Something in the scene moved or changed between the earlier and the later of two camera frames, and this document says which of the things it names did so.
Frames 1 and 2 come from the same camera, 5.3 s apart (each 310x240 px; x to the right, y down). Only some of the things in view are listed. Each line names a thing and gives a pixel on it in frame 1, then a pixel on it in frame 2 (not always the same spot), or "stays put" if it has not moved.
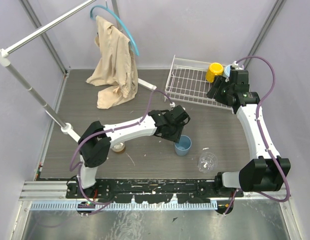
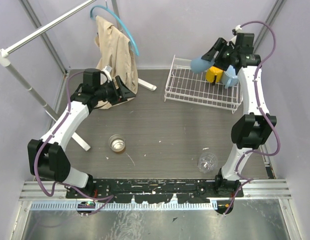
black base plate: x=151 y=191 stays put
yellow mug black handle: x=215 y=69 stays put
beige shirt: x=116 y=68 stays put
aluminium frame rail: x=52 y=195 stays put
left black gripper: x=175 y=132 to x=116 y=89
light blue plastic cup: x=182 y=147 to x=199 y=65
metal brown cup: x=119 y=147 stays put
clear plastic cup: x=207 y=162 stays put
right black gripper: x=217 y=84 to x=220 y=43
